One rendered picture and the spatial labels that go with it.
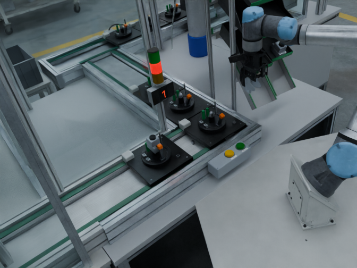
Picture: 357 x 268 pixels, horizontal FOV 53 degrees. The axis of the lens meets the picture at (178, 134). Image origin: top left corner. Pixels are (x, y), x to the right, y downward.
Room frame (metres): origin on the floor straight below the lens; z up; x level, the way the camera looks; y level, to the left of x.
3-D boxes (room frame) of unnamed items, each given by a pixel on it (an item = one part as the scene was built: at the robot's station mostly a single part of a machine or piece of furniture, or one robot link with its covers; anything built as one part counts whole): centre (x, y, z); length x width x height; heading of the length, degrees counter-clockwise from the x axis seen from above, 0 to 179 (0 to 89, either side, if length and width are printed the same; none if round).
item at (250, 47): (1.24, -0.33, 1.45); 0.08 x 0.08 x 0.05
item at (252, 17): (1.24, -0.33, 1.53); 0.09 x 0.08 x 0.11; 52
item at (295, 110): (1.78, 0.07, 0.84); 1.50 x 1.41 x 0.03; 122
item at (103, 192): (1.26, 0.10, 0.91); 0.84 x 0.28 x 0.10; 122
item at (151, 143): (1.23, 0.12, 1.06); 0.08 x 0.04 x 0.07; 32
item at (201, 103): (1.61, -0.04, 1.01); 0.24 x 0.24 x 0.13; 32
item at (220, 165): (1.17, -0.21, 0.93); 0.21 x 0.07 x 0.06; 122
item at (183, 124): (1.40, -0.17, 1.01); 0.24 x 0.24 x 0.13; 32
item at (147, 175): (1.22, 0.12, 0.96); 0.24 x 0.24 x 0.02; 32
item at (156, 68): (1.40, 0.05, 1.33); 0.05 x 0.05 x 0.05
